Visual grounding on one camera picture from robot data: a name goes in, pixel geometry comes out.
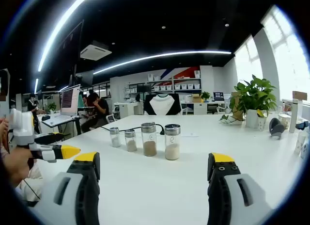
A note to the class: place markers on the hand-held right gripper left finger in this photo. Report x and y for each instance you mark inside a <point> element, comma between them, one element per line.
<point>82,191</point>

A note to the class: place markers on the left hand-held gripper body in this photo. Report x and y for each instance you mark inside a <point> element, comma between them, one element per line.
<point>23,128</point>

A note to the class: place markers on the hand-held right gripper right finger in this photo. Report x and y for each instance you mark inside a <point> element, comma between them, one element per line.
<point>225,193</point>

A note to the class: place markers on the small seasoning bottle white powder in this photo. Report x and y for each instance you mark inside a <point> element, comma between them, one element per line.
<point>115,139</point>

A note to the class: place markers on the small seasoning bottle tan powder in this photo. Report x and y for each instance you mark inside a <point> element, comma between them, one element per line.
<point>131,143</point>

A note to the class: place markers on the large seasoning bottle white powder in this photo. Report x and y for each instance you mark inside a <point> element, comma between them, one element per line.
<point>172,147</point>

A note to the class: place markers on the large seasoning bottle brown powder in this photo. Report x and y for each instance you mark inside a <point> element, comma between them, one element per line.
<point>149,145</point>

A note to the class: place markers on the tall white bottle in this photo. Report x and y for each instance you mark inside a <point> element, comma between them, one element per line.
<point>295,116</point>

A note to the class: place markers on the white side desk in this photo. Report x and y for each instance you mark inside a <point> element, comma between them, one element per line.
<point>57,120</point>

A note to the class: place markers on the person's light clothing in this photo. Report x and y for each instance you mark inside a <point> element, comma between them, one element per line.
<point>34,172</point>

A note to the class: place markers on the small white cup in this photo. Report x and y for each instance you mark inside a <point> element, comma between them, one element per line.
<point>261,123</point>

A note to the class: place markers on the grey headphones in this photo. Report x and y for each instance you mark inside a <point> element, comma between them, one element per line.
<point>277,129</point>

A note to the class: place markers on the white drawer cabinet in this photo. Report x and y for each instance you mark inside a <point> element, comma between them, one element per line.
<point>199,108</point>

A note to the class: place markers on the white paper cup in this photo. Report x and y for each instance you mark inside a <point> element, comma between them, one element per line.
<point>306,149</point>
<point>299,143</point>

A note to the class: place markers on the open laptop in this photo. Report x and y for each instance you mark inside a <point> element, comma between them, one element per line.
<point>218,96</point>

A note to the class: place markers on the ceiling air conditioner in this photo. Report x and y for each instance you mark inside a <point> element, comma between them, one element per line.
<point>95,51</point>

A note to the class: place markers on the small green plant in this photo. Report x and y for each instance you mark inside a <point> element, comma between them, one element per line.
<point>205,95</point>

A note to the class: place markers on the potted green plant white pot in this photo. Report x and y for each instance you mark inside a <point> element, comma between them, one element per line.
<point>254,96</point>

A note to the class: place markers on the black shelf monitor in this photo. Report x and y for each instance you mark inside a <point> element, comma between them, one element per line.
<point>143,88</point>

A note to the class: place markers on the long ceiling light strip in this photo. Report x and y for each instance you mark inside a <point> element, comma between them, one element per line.
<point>60,26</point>

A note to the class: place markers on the office chair with white shirt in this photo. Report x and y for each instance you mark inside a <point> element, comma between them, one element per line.
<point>161,105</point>

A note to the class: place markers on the white storage shelf with bins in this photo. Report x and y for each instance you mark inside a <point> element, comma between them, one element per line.
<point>184,85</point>

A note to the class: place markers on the curved ceiling light strip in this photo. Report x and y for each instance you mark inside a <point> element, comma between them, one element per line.
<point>164,55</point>

